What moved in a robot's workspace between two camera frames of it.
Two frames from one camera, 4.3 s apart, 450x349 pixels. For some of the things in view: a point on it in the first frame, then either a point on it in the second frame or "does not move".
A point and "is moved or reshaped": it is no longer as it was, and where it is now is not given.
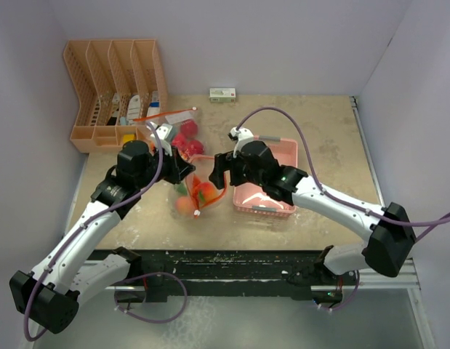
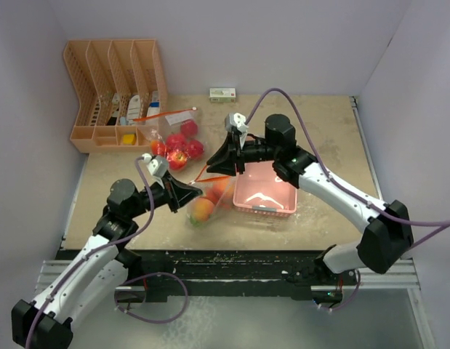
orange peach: x=185 y=206 → x=203 y=209
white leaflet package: x=134 y=108 does not move
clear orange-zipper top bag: x=188 y=136 does not move
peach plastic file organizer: x=119 y=83 does not move
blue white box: x=154 y=109 does not move
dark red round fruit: x=179 y=140 does not move
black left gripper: x=177 y=167 → x=176 y=193
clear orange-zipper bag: x=197 y=195 is moved or reshaped
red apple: x=189 y=128 does not move
